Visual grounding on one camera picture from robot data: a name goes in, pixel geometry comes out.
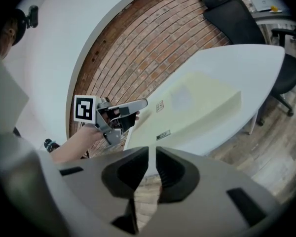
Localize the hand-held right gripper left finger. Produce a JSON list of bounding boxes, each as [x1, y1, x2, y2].
[[56, 146, 149, 235]]

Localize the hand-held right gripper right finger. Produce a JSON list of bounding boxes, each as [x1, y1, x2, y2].
[[143, 146, 282, 236]]

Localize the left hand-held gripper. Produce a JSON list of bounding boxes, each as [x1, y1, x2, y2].
[[73, 94, 148, 147]]

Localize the pale yellow-green sheet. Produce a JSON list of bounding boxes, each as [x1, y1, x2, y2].
[[125, 71, 243, 151]]

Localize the person's left forearm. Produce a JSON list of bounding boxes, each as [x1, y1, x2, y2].
[[50, 126, 106, 164]]

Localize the black office chair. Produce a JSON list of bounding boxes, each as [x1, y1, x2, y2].
[[198, 0, 296, 127]]

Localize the person's head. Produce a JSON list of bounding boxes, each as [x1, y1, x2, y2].
[[0, 8, 28, 60]]

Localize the black head camera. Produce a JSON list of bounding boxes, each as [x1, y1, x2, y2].
[[21, 5, 39, 29]]

